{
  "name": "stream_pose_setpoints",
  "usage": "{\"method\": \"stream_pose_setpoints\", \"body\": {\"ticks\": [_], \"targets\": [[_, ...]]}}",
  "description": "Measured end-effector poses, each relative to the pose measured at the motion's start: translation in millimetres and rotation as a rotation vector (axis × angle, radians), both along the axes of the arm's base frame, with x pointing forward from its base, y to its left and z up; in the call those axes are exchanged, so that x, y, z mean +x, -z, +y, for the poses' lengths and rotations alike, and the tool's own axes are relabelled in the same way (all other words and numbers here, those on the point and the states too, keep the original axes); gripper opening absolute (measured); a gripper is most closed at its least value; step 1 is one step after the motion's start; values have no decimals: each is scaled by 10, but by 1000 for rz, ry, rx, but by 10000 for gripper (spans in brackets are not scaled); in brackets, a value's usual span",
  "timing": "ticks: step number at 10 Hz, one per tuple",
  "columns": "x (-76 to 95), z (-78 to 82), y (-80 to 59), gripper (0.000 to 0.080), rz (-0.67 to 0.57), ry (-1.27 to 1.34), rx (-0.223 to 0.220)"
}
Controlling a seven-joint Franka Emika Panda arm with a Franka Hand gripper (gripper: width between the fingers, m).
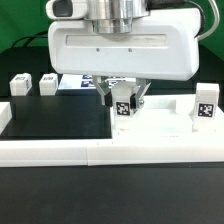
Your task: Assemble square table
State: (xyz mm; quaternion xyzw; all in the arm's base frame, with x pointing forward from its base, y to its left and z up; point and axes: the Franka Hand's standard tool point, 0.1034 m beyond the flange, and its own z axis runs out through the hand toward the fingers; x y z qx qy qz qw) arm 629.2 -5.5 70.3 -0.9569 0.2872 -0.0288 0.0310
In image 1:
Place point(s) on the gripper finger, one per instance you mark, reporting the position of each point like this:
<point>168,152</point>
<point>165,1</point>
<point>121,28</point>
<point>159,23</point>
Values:
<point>103,89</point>
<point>137,98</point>

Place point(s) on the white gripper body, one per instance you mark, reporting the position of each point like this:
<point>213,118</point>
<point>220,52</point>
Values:
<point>162,45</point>

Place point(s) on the white square tabletop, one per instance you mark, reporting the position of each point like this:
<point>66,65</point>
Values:
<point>165,116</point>

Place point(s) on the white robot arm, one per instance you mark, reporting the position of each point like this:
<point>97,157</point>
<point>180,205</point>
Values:
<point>110,16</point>

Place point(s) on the white marker sheet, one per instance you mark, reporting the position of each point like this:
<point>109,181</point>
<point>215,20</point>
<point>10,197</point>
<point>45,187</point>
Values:
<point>71,82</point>

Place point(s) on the white U-shaped fence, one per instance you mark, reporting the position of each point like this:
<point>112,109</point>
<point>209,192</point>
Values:
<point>206,146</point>

